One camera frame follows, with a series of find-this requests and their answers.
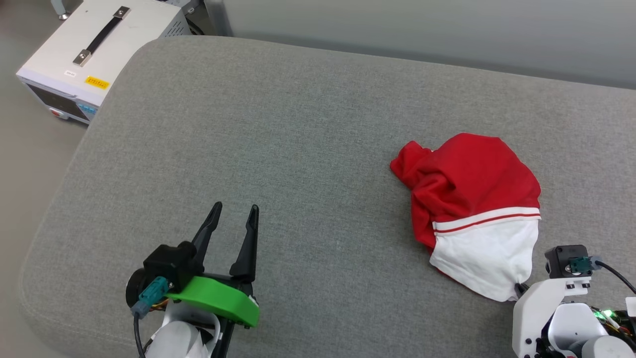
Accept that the white bench instrument box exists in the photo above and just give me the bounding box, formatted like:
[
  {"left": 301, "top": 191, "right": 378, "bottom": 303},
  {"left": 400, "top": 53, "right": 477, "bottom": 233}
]
[{"left": 16, "top": 0, "right": 192, "bottom": 125}]

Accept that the left cable with teal plug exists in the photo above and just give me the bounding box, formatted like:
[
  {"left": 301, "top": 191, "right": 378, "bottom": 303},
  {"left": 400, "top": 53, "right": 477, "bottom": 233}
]
[{"left": 131, "top": 276, "right": 170, "bottom": 358}]

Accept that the right cable with teal plug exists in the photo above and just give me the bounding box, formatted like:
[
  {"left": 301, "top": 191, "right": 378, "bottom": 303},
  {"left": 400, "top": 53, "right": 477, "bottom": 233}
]
[{"left": 569, "top": 256, "right": 636, "bottom": 295}]

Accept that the black instrument carry handle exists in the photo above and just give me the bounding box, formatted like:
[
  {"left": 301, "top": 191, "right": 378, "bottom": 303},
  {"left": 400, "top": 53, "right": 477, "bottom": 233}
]
[{"left": 73, "top": 6, "right": 131, "bottom": 67}]

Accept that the red and white garment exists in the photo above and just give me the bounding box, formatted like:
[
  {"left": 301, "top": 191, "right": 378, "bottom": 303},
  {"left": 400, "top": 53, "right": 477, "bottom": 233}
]
[{"left": 390, "top": 132, "right": 542, "bottom": 303}]

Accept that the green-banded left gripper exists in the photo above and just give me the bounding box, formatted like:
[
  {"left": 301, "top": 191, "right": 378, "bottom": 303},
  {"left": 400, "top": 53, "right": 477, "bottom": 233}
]
[{"left": 165, "top": 201, "right": 261, "bottom": 358}]

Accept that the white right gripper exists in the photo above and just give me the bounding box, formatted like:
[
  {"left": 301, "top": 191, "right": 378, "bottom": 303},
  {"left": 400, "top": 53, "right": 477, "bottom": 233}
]
[{"left": 512, "top": 277, "right": 593, "bottom": 358}]

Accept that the grey fabric sofa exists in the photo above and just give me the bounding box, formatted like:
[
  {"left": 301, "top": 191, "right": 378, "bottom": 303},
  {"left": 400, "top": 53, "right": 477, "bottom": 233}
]
[{"left": 19, "top": 35, "right": 636, "bottom": 358}]

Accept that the cable with teal plug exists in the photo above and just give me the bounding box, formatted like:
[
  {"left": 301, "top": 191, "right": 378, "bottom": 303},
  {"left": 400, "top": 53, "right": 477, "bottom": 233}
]
[
  {"left": 569, "top": 256, "right": 636, "bottom": 295},
  {"left": 131, "top": 276, "right": 170, "bottom": 358}
]

